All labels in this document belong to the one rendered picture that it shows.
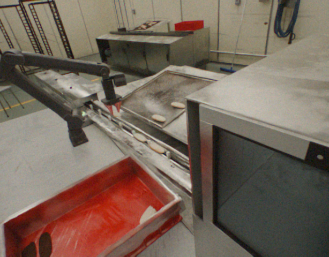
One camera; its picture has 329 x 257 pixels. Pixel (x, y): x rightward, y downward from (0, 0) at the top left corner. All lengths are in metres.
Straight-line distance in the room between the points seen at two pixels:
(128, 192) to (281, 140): 0.67
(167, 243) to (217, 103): 0.50
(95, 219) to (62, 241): 0.11
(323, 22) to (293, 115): 4.07
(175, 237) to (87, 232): 0.29
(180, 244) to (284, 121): 0.52
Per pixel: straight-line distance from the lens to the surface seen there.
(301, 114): 0.29
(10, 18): 8.10
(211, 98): 0.32
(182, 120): 1.08
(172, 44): 3.86
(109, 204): 0.84
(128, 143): 1.04
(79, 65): 1.11
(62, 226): 0.86
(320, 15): 4.34
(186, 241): 0.71
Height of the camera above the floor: 1.44
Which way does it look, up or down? 31 degrees down
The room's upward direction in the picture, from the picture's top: 8 degrees counter-clockwise
